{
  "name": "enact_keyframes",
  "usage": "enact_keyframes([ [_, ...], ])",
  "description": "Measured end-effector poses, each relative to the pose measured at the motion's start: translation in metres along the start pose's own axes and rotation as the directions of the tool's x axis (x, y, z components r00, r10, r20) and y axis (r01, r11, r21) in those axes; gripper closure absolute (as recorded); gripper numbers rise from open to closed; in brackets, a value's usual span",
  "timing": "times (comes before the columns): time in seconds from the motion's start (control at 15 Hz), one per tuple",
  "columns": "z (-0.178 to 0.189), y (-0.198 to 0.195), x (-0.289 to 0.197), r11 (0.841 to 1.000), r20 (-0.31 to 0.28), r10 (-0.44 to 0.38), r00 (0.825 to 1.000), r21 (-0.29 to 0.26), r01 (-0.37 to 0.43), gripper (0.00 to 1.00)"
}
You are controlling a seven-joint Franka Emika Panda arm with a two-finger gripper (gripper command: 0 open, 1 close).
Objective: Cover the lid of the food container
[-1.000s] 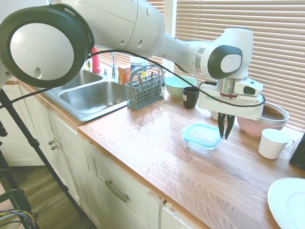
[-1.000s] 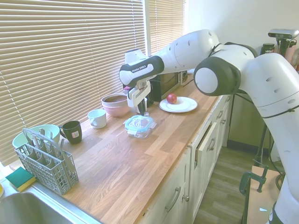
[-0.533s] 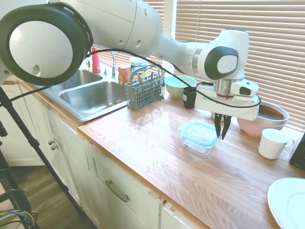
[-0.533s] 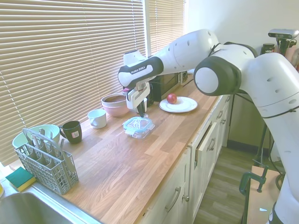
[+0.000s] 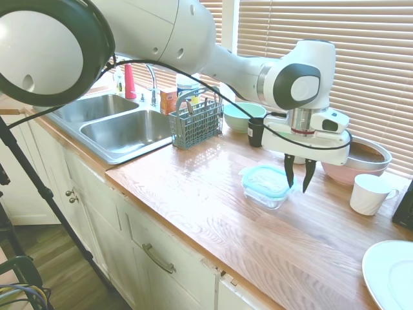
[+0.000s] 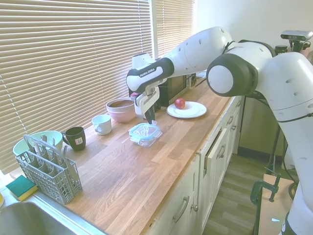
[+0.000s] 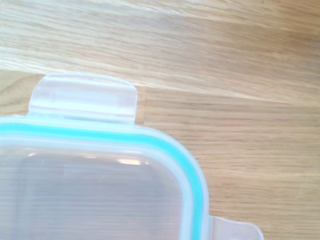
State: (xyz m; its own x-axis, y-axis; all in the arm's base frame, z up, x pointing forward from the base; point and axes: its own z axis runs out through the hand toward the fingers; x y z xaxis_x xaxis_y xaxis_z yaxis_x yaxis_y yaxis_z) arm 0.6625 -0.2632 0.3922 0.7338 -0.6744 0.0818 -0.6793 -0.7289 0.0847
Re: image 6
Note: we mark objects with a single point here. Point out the white kitchen cabinet unit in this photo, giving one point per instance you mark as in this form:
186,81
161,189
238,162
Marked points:
185,186

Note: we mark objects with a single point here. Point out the pink bowl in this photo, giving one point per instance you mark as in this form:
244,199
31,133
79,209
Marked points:
122,117

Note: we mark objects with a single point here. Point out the wide beige window blind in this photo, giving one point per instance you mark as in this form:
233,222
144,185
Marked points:
61,61

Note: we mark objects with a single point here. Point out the white plate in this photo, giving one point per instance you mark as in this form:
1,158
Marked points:
195,110

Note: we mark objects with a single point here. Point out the dark mug with label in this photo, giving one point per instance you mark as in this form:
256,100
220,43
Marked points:
77,138

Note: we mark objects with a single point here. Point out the green and yellow sponge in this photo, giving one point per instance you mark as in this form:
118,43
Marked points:
20,187

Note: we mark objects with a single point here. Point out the red apple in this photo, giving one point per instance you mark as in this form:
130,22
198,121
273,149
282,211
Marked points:
180,103

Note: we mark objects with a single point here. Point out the stainless steel sink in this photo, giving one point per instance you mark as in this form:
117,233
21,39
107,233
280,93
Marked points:
29,220

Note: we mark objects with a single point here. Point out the white mug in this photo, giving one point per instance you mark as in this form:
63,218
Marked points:
102,124

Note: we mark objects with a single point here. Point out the stainless steel dishwasher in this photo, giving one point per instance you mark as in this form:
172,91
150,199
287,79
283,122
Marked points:
256,127

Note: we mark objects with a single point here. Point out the pink wrist camera mount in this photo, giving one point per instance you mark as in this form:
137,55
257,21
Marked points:
134,94

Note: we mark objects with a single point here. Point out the yellow white object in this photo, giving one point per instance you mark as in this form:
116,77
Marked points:
1,199

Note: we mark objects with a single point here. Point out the clear lid with teal seal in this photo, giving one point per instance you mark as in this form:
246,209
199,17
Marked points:
143,131

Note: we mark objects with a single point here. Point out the green metal clamp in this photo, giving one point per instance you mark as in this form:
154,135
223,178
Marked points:
255,191

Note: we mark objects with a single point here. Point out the black microwave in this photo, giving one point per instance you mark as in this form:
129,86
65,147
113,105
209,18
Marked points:
174,88

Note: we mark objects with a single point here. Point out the grey plastic cutlery basket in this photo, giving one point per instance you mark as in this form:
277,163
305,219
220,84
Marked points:
56,181

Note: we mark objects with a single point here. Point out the round steel cabinet knob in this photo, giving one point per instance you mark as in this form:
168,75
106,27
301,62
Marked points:
195,207

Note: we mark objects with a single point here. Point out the narrow beige window blind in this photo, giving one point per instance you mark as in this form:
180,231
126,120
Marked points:
173,24

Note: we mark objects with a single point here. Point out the beige bowl with brown inside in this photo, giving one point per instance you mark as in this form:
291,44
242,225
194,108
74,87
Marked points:
121,104

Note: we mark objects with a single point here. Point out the white ajar cabinet door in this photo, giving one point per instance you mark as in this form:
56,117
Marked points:
212,156

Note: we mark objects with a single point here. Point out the grey stereo camera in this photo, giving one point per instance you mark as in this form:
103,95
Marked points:
296,35

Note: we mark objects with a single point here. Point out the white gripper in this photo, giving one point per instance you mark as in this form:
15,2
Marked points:
144,104

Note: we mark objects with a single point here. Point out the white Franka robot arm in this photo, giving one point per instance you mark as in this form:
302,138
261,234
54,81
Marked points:
244,68

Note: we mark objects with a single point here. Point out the clear glass food container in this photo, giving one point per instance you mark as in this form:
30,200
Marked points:
151,142

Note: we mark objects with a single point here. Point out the mint green bowl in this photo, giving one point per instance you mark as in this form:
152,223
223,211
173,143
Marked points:
52,138

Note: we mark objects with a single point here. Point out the white plastic bag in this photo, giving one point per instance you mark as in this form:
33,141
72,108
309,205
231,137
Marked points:
201,74

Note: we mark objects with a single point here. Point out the wooden mounting board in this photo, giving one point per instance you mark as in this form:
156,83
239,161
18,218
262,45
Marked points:
269,208

